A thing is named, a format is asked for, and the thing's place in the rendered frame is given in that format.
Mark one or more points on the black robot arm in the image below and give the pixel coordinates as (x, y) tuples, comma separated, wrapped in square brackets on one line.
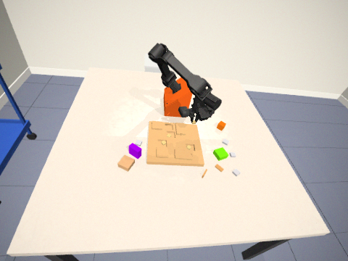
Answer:
[(161, 55)]

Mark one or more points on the purple block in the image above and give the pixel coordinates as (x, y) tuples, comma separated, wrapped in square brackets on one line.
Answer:
[(135, 150)]

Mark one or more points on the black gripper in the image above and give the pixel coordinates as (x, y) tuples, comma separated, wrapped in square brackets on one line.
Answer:
[(185, 112)]

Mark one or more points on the lime green cube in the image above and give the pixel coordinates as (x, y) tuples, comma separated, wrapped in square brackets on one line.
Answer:
[(220, 154)]

